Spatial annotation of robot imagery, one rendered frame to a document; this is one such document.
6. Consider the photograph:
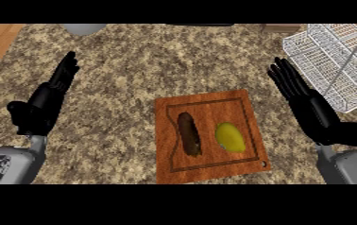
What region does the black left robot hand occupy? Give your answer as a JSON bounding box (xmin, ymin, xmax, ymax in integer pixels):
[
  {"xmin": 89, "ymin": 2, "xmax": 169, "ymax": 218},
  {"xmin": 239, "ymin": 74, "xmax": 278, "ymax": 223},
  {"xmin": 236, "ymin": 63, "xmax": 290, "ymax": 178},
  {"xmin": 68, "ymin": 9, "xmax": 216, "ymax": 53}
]
[{"xmin": 6, "ymin": 50, "xmax": 81, "ymax": 137}]

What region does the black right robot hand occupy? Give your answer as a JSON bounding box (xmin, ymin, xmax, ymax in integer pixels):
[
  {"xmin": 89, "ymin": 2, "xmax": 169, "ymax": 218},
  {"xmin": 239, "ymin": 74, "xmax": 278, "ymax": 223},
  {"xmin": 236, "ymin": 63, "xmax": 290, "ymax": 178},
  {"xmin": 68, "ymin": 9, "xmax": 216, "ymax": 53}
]
[{"xmin": 267, "ymin": 57, "xmax": 357, "ymax": 147}]

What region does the yellow lemon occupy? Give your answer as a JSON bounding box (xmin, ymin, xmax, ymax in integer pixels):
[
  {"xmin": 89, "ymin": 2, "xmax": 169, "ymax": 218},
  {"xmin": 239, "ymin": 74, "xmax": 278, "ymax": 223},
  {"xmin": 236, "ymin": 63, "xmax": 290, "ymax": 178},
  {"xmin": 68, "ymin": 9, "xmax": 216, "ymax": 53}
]
[{"xmin": 214, "ymin": 122, "xmax": 247, "ymax": 154}]

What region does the brown wooden cutting board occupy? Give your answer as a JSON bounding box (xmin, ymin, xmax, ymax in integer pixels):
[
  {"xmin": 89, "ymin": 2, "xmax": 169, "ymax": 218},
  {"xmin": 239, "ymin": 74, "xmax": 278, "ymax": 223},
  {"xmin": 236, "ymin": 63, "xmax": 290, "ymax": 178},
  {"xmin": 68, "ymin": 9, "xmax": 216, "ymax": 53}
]
[{"xmin": 154, "ymin": 89, "xmax": 273, "ymax": 185}]

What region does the pale grey rounded object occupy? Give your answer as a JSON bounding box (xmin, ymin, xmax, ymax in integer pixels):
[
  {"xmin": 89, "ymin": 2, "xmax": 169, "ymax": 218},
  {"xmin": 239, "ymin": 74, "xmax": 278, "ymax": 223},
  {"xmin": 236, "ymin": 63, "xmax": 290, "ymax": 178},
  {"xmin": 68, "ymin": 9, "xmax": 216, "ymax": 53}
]
[{"xmin": 62, "ymin": 24, "xmax": 110, "ymax": 37}]

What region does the brown wooden block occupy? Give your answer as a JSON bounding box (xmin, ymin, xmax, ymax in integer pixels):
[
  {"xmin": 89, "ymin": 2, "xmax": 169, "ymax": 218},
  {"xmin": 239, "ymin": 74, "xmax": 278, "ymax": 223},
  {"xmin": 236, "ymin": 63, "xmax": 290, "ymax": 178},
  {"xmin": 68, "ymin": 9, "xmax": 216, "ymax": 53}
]
[{"xmin": 260, "ymin": 24, "xmax": 310, "ymax": 34}]

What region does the white wire tiered basket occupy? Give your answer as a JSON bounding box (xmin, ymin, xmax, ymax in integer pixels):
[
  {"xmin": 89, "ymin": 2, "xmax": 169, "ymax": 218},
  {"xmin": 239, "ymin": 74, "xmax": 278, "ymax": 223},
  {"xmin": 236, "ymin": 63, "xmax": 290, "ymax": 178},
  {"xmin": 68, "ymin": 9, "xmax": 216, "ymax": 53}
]
[{"xmin": 282, "ymin": 24, "xmax": 357, "ymax": 113}]

